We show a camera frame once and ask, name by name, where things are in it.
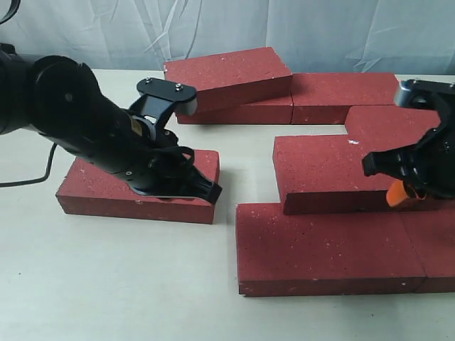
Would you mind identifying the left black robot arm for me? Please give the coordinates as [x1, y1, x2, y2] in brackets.
[1, 43, 222, 204]

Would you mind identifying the front right base brick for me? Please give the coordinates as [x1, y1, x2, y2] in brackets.
[400, 210, 454, 293]

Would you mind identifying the pale blue backdrop cloth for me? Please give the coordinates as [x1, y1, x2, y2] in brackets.
[1, 0, 454, 75]

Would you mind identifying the front left base brick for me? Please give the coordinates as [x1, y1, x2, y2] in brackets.
[235, 203, 427, 297]

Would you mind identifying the red brick top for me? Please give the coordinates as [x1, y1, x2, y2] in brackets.
[164, 47, 292, 114]

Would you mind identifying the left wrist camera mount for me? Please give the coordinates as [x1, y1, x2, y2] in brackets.
[129, 77, 198, 139]

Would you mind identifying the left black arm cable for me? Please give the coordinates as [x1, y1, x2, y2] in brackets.
[0, 144, 60, 188]

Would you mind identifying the base brick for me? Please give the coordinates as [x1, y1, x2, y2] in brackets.
[400, 210, 454, 293]
[291, 72, 399, 125]
[177, 95, 294, 125]
[235, 203, 427, 297]

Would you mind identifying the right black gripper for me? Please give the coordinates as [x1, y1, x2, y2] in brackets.
[362, 124, 454, 207]

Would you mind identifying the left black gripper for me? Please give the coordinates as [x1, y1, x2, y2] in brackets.
[73, 104, 222, 204]

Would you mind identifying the back right base brick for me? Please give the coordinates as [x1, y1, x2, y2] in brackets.
[291, 72, 399, 125]

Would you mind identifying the back left base brick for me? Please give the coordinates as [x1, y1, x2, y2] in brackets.
[177, 95, 294, 125]

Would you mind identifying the red brick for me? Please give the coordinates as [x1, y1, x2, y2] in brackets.
[164, 47, 292, 114]
[345, 106, 440, 151]
[56, 158, 215, 224]
[272, 134, 455, 216]

